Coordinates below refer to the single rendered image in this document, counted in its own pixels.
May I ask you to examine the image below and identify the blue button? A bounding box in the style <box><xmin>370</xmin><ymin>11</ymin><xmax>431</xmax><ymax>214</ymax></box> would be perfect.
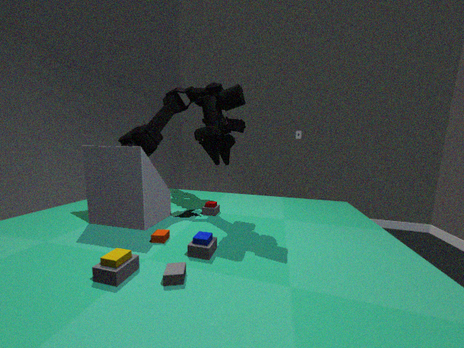
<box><xmin>188</xmin><ymin>231</ymin><xmax>217</xmax><ymax>260</ymax></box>

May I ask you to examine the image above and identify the orange block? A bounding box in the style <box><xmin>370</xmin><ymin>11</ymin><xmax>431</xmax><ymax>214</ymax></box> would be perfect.
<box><xmin>151</xmin><ymin>229</ymin><xmax>170</xmax><ymax>244</ymax></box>

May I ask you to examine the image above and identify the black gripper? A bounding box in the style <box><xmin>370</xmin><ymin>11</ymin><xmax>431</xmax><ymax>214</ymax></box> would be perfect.
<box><xmin>194</xmin><ymin>111</ymin><xmax>236</xmax><ymax>165</ymax></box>

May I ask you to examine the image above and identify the red button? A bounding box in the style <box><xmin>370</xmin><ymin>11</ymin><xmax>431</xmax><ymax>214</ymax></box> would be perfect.
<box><xmin>202</xmin><ymin>201</ymin><xmax>220</xmax><ymax>216</ymax></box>

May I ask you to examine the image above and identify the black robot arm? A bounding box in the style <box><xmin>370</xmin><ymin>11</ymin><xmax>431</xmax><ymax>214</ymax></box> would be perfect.
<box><xmin>118</xmin><ymin>82</ymin><xmax>246</xmax><ymax>157</ymax></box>

